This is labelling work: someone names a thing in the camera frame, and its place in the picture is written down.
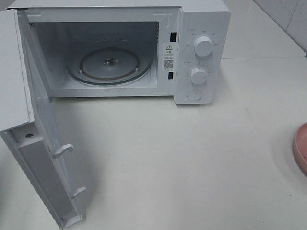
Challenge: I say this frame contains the white microwave oven body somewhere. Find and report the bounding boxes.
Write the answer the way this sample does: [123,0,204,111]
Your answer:
[5,0,231,104]

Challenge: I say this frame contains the pink round plate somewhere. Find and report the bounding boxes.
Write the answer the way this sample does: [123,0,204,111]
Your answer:
[293,123,307,176]

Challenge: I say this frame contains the white microwave door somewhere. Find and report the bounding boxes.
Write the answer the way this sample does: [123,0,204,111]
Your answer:
[0,9,85,229]

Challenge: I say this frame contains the round white door button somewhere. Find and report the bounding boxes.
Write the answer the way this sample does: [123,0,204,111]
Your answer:
[187,90,202,101]

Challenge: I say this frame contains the glass microwave turntable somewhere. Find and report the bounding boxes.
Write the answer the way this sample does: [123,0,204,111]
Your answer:
[66,40,156,86]

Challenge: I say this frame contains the upper white power knob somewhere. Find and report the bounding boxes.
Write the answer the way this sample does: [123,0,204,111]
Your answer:
[193,34,213,57]

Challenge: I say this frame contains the white warning label sticker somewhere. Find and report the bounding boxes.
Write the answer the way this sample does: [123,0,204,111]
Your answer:
[163,43,177,70]

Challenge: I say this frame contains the white timer knob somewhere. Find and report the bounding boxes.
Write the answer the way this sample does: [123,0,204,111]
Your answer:
[190,68,208,85]

